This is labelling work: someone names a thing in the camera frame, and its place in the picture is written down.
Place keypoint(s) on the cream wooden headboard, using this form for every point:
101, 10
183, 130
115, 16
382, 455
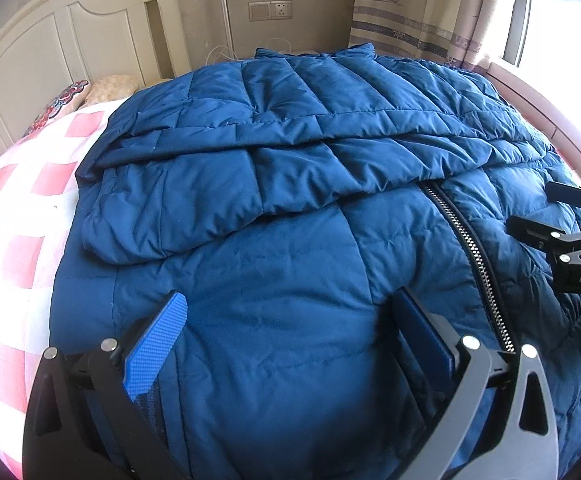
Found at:
49, 44

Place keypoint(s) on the white lamp pole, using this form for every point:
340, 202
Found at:
227, 28

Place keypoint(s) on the pink checkered bed sheet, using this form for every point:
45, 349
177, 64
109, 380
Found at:
38, 197

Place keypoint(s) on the window frame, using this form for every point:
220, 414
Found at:
543, 49

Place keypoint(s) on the blue quilted down jacket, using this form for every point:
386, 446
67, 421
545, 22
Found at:
289, 198

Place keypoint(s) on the beige floral pillow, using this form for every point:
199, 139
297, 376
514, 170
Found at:
111, 88

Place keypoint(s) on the wall socket panel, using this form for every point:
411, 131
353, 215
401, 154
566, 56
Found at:
270, 10

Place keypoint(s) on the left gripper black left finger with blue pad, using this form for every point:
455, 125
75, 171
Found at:
83, 421

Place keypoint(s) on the beige ship print curtain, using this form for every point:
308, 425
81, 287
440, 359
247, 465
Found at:
461, 33

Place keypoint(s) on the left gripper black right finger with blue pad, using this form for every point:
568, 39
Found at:
519, 440

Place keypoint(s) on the red blue patterned pillow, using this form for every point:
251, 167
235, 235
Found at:
68, 101

